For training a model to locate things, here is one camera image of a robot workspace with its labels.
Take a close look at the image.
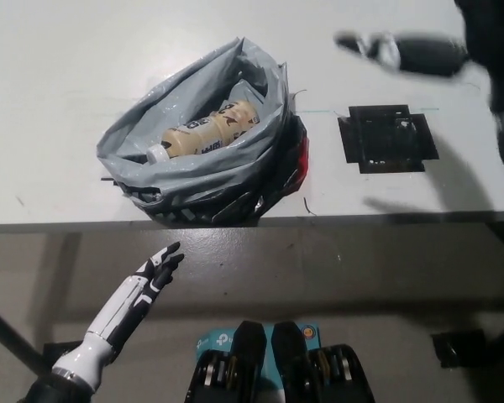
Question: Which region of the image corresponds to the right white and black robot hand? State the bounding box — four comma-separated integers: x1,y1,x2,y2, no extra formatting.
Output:
333,0,504,117

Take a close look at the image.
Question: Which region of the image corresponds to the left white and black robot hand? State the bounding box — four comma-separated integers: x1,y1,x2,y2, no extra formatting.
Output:
86,242,185,352

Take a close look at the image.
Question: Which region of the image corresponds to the beige protein shake bottle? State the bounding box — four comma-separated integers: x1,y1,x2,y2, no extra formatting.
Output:
145,99,261,165

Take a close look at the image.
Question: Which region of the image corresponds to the grey and black plastic bag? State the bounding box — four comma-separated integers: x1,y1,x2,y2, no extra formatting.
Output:
95,36,311,223

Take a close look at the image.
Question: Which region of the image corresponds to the black tape square marker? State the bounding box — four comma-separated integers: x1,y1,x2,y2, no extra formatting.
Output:
337,104,440,174

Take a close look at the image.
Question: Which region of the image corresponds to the black metal table leg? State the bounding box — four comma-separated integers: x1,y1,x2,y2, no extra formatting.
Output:
0,298,54,375

